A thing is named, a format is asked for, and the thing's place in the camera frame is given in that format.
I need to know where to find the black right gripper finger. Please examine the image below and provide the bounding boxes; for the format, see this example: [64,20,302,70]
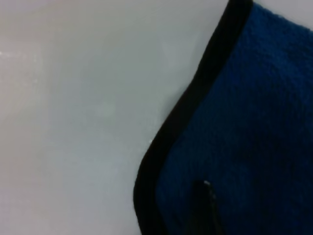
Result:
[191,180,224,235]

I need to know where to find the blue cloth black trim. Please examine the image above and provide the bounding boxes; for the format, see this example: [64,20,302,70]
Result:
[133,0,313,235]

